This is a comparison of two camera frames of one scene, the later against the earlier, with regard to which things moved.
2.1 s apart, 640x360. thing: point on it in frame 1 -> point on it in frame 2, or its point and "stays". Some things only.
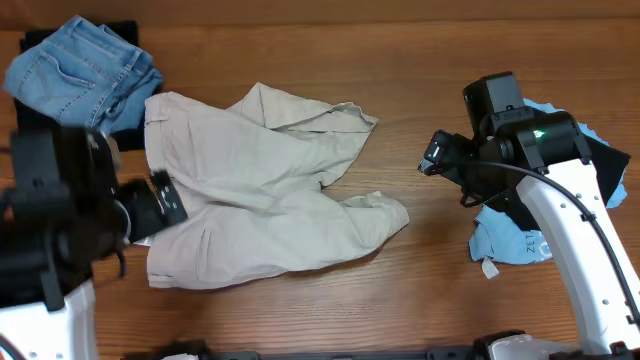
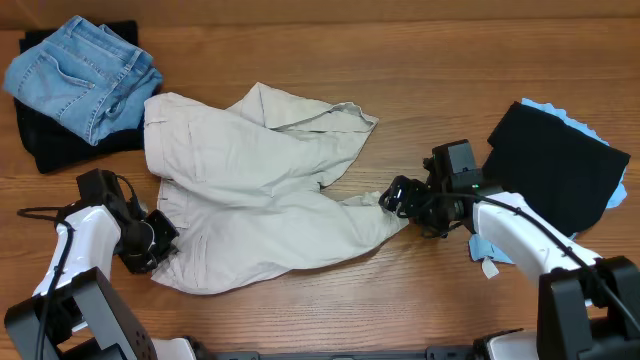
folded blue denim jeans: x=86 y=75 stays
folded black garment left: x=30 y=118 stays
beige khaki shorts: x=251 y=180 stays
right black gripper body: x=473 y=182 -> x=415 y=201
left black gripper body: x=145 y=210 -> x=147 y=243
